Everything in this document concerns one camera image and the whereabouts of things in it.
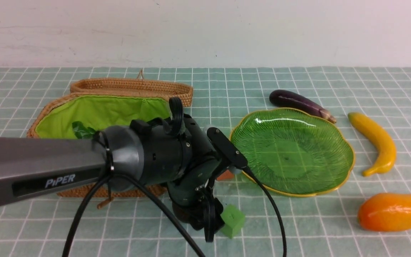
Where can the orange foam cube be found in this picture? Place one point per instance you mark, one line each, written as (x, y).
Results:
(226, 175)

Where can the checkered teal tablecloth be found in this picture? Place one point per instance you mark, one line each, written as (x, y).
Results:
(324, 226)

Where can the white radish with leaves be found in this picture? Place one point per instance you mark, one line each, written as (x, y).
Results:
(81, 131)

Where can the woven rattan basket green lining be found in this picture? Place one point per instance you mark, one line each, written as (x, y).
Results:
(95, 114)

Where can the woven rattan basket lid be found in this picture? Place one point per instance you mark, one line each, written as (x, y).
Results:
(135, 87)

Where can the green glass leaf plate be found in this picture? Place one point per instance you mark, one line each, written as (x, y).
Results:
(293, 153)

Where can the purple eggplant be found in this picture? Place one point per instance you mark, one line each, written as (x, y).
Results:
(288, 99)

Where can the orange yellow mango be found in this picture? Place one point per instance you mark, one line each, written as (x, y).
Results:
(386, 212)

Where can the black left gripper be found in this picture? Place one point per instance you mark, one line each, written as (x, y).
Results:
(193, 201)

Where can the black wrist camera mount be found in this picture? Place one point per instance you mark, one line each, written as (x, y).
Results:
(230, 155)

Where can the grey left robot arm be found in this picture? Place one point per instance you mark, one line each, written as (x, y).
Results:
(32, 167)

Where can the yellow banana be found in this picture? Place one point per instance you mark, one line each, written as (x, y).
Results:
(380, 139)

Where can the green foam cube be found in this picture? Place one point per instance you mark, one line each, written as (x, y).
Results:
(233, 221)

